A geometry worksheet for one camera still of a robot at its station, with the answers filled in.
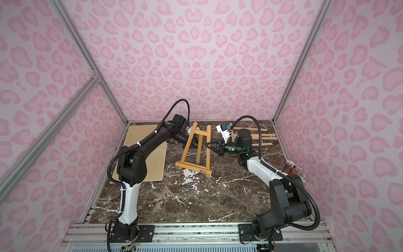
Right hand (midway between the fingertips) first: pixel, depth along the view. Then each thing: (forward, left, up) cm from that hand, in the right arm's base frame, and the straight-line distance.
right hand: (209, 146), depth 78 cm
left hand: (+5, +4, -8) cm, 10 cm away
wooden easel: (-7, +6, -8) cm, 13 cm away
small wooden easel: (+25, -37, -24) cm, 51 cm away
